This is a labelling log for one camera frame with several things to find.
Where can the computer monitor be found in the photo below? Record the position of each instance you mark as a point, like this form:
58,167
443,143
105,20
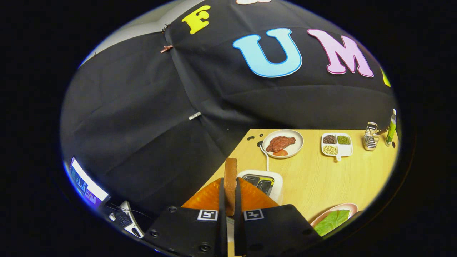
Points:
87,185

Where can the silver cloth clip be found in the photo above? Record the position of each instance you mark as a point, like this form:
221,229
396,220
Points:
194,115

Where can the green lettuce leaf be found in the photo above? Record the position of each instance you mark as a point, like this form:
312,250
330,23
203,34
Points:
332,221

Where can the round grey plate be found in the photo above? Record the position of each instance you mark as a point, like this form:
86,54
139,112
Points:
296,142

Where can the toast bread slice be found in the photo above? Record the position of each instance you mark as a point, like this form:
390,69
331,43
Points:
230,182

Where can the orange food slice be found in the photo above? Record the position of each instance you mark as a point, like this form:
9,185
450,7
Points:
281,152

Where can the black backdrop cloth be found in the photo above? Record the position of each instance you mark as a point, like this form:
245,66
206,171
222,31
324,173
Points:
142,125

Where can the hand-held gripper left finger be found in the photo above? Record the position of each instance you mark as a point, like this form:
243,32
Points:
222,203

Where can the brown meat steak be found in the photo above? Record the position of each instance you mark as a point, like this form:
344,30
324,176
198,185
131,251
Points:
280,143

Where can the pile of dark beans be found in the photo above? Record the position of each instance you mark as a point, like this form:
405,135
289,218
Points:
329,139

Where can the pink cloth clip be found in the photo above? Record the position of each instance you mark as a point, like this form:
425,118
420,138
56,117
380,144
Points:
166,48

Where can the white side desk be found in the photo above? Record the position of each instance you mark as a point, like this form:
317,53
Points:
132,217

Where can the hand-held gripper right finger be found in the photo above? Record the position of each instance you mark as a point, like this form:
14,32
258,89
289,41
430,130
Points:
237,207

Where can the pile of green beans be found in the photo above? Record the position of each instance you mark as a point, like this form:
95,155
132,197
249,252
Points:
343,140

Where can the white toaster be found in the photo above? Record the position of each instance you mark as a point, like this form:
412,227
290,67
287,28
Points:
276,194

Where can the green drink bottle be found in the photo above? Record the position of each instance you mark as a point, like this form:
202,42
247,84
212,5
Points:
391,130

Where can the white divided dish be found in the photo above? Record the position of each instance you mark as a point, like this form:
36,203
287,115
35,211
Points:
344,150

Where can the pile of pale beans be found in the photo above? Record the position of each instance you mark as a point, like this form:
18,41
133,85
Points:
330,150

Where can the pink round plate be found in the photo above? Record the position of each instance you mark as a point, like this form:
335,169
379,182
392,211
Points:
351,207

